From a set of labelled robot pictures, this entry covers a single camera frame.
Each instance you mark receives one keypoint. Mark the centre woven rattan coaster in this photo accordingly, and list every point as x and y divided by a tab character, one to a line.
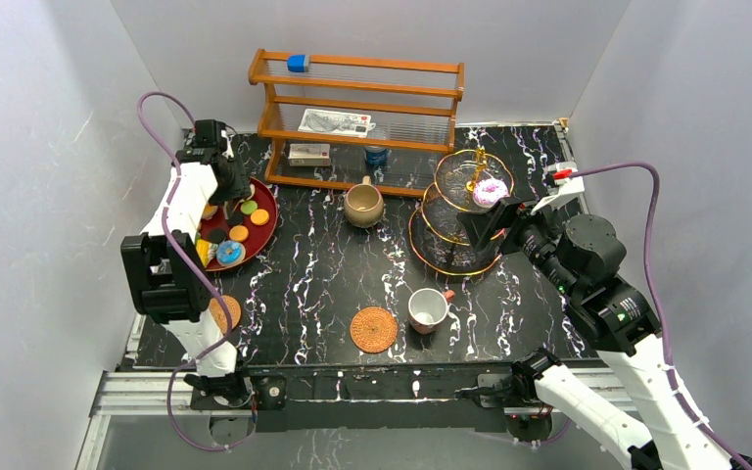
373	330

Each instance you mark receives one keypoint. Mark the white plastic packet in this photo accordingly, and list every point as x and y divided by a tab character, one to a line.
327	122

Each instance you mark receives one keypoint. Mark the small white red box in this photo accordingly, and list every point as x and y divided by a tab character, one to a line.
309	154

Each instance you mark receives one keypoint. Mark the blue bottle cap jar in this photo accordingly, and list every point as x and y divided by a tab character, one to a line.
376	155

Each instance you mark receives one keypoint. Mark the yellow striped toy cake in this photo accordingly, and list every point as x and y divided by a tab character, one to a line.
206	251

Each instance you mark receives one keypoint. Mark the red round tray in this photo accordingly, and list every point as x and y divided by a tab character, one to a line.
259	235

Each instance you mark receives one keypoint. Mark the blue white eraser block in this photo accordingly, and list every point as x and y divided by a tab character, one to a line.
299	63

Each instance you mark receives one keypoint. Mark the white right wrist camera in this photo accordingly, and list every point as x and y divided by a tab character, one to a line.
563	186

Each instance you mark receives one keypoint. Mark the black round cookie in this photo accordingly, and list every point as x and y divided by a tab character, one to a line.
217	236
235	219

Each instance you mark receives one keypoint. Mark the left woven rattan coaster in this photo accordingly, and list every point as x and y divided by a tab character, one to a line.
226	320

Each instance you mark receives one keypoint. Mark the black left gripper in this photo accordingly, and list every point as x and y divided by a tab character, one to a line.
234	188

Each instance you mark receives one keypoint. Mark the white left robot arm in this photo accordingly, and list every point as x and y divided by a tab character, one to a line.
165	274

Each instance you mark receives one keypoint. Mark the orange white round cake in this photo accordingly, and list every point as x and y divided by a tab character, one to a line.
209	212

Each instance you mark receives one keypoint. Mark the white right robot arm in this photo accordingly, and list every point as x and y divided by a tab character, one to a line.
616	320

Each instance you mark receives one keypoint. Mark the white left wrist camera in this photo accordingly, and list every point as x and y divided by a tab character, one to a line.
225	144

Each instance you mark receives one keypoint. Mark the woven rattan coaster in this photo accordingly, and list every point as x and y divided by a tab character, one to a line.
226	320
373	330

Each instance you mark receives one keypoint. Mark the wooden shelf rack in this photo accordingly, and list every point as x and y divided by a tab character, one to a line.
409	107

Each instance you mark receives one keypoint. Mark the green round cookie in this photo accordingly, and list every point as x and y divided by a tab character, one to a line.
248	207

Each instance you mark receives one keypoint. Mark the pink floral mug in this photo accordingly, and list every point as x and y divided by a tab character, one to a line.
428	308

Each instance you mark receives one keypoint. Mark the beige ceramic pitcher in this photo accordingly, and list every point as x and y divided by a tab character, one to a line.
364	204

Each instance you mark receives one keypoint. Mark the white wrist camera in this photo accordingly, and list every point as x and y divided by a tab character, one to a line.
225	144
563	186

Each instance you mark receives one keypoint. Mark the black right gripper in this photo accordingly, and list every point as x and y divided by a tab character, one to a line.
480	223

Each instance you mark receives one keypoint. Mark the three-tier glass gold stand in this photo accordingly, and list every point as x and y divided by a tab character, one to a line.
435	235

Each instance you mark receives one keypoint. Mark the pink frosted donut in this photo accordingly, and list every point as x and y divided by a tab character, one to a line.
488	192

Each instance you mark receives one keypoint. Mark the orange round cookie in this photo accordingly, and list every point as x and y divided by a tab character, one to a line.
239	233
259	217

